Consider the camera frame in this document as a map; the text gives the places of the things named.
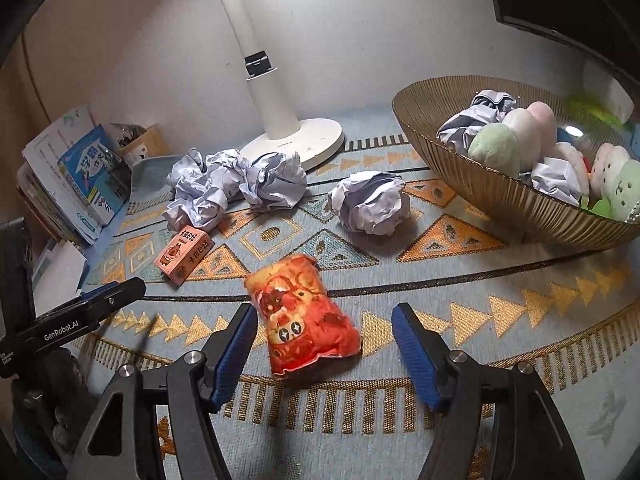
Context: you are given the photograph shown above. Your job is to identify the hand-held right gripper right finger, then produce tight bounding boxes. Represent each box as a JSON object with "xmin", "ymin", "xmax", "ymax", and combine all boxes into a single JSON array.
[{"xmin": 391, "ymin": 302, "xmax": 586, "ymax": 480}]

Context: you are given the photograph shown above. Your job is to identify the pink plush toy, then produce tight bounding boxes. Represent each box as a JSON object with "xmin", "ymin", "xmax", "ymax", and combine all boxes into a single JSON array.
[{"xmin": 527, "ymin": 101, "xmax": 559, "ymax": 158}]

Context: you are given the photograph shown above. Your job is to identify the green translucent toy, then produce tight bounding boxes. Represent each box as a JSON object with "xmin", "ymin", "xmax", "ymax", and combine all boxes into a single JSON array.
[{"xmin": 580, "ymin": 195, "xmax": 616, "ymax": 219}]

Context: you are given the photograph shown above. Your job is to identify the row of books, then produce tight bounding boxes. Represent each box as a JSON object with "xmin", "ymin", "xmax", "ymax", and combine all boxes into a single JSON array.
[{"xmin": 15, "ymin": 105, "xmax": 133, "ymax": 248}]

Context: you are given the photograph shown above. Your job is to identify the dark monitor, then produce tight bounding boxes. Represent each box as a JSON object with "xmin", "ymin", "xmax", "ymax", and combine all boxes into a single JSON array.
[{"xmin": 482, "ymin": 0, "xmax": 640, "ymax": 81}]

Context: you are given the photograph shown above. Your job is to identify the white desk lamp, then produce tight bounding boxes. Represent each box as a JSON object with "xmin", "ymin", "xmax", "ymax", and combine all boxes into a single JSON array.
[{"xmin": 205, "ymin": 0, "xmax": 346, "ymax": 171}]

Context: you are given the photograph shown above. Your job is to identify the white tissue pack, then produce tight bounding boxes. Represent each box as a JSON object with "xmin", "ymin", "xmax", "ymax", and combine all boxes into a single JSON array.
[{"xmin": 582, "ymin": 62, "xmax": 635, "ymax": 123}]

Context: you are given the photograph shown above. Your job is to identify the red and white plush toy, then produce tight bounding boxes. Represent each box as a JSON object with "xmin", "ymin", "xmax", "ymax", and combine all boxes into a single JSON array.
[{"xmin": 550, "ymin": 141, "xmax": 592, "ymax": 197}]

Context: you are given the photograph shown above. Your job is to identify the white paper sheets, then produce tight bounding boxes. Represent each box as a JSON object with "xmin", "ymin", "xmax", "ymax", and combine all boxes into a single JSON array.
[{"xmin": 30, "ymin": 240, "xmax": 88, "ymax": 296}]

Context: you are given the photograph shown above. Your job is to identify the small pink box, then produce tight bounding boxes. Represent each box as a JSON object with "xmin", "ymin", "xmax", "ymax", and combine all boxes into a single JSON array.
[{"xmin": 154, "ymin": 227, "xmax": 216, "ymax": 288}]

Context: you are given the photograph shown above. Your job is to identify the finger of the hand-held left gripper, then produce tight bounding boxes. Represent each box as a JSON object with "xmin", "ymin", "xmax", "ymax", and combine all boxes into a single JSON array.
[{"xmin": 75, "ymin": 277, "xmax": 147, "ymax": 329}]

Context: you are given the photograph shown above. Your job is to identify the red snack packet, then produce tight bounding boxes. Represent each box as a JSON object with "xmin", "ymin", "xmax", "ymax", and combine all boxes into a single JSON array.
[{"xmin": 244, "ymin": 254, "xmax": 362, "ymax": 378}]

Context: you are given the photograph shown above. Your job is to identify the white paper ball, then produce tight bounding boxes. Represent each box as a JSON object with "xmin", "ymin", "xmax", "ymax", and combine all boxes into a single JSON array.
[
  {"xmin": 530, "ymin": 157, "xmax": 583, "ymax": 206},
  {"xmin": 436, "ymin": 90, "xmax": 518, "ymax": 153},
  {"xmin": 162, "ymin": 147, "xmax": 251, "ymax": 233},
  {"xmin": 327, "ymin": 170, "xmax": 411, "ymax": 236},
  {"xmin": 240, "ymin": 152, "xmax": 308, "ymax": 211}
]

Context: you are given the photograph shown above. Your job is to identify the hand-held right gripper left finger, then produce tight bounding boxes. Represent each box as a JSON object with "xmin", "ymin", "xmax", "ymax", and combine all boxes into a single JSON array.
[{"xmin": 67, "ymin": 302, "xmax": 258, "ymax": 480}]

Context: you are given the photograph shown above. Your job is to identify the green bear plush toy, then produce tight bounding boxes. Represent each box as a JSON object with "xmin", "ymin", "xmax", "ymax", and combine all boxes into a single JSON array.
[{"xmin": 600, "ymin": 160, "xmax": 640, "ymax": 222}]

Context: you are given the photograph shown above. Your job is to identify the pale yellow plush toy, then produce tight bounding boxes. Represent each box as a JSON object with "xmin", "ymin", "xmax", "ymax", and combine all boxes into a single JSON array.
[{"xmin": 468, "ymin": 124, "xmax": 521, "ymax": 178}]

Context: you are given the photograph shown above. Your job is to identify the ribbed brown bowl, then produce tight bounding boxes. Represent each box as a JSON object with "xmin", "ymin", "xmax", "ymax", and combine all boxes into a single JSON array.
[{"xmin": 391, "ymin": 76, "xmax": 640, "ymax": 251}]

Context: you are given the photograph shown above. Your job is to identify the patterned woven table mat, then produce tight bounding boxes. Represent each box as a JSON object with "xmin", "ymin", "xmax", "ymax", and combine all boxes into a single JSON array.
[{"xmin": 75, "ymin": 120, "xmax": 640, "ymax": 480}]

